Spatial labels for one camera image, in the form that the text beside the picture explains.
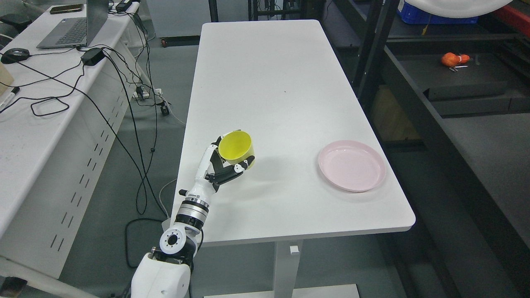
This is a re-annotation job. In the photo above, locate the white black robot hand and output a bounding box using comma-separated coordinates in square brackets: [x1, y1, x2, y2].
[178, 137, 255, 208]

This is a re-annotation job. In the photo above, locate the yellow plastic cup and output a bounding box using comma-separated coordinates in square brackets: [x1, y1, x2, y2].
[218, 130, 254, 166]

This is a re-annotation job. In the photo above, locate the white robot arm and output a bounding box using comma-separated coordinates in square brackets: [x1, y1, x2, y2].
[131, 197, 210, 298]

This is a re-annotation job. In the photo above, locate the white power strip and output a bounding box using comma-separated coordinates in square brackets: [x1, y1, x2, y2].
[132, 86, 164, 100]

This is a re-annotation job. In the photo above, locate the white table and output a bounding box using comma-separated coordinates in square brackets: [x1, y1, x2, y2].
[176, 19, 416, 298]

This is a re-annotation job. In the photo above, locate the pink plastic plate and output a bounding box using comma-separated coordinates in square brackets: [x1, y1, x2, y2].
[318, 140, 386, 192]

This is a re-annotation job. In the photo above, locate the black power adapter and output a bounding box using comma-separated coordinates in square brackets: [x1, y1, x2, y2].
[81, 48, 106, 66]

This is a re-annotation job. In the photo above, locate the white side desk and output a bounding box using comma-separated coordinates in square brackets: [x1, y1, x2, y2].
[1, 3, 139, 298]

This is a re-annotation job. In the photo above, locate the grey laptop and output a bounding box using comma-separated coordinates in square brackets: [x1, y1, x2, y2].
[36, 0, 108, 49]

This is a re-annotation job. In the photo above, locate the black white marker pen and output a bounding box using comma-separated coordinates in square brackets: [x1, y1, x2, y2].
[0, 87, 20, 110]

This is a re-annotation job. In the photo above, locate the black smartphone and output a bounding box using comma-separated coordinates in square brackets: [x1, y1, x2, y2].
[49, 4, 84, 14]

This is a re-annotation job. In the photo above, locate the black computer mouse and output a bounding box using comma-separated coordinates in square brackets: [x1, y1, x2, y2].
[1, 48, 31, 64]

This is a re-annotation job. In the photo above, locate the black metal rack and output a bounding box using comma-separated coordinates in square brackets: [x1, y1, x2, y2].
[320, 0, 529, 298]

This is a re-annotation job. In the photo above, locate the blue plastic crate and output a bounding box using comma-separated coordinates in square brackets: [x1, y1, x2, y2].
[397, 0, 479, 24]

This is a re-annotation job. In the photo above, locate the orange toy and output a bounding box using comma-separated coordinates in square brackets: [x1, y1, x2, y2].
[441, 52, 470, 67]

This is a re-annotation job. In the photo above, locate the black cable on desk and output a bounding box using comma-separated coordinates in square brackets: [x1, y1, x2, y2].
[0, 46, 170, 216]

